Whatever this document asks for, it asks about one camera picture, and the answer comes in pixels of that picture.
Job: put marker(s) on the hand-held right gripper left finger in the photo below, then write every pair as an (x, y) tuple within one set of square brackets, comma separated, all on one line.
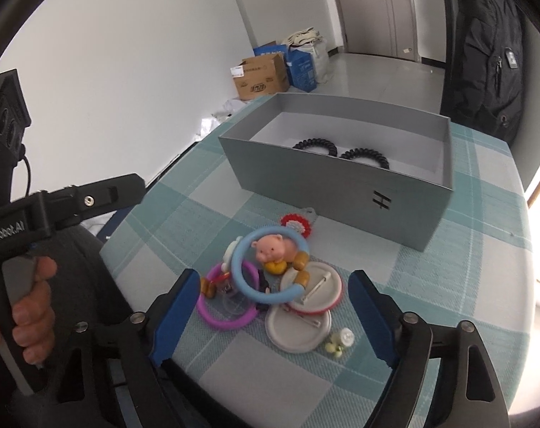
[(176, 316)]

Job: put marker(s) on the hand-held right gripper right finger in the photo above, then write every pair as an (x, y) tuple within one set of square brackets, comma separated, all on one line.
[(373, 321)]

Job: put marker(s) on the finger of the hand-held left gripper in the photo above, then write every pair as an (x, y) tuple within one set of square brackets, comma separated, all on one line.
[(109, 196)]

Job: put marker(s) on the small white yellow charm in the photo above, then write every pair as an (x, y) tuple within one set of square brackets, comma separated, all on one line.
[(343, 338)]

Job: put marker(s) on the red rimmed round badge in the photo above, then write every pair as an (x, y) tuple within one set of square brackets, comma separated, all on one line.
[(323, 287)]

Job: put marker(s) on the white round badge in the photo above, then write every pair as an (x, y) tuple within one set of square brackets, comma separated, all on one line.
[(296, 332)]

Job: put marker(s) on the pink pig toy charm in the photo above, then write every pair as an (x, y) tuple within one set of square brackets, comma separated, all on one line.
[(270, 247)]

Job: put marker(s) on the grey cardboard box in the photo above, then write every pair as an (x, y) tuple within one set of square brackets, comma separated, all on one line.
[(296, 174)]

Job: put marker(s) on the person's left hand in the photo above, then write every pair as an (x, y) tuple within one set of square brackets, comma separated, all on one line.
[(29, 321)]

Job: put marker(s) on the green white checked tablecloth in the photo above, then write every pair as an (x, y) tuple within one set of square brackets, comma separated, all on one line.
[(430, 276)]

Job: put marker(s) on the person's dark clothing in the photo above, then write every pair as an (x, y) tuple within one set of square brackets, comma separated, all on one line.
[(87, 267)]

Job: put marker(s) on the crumpled white plastic sheet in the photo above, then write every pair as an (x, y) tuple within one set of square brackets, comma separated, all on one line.
[(223, 113)]

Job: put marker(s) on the brown cardboard carton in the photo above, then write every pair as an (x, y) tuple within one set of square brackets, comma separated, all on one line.
[(261, 76)]

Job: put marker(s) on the blue carton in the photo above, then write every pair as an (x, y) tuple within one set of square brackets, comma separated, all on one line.
[(303, 71)]

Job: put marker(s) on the white tote bag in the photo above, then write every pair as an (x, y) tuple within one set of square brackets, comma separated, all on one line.
[(321, 58)]

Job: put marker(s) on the black backpack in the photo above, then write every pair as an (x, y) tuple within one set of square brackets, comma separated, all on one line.
[(483, 53)]

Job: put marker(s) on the black metal rack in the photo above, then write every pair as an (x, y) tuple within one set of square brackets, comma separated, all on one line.
[(448, 31)]

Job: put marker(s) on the grey door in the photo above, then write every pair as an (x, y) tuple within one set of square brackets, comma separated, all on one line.
[(363, 9)]

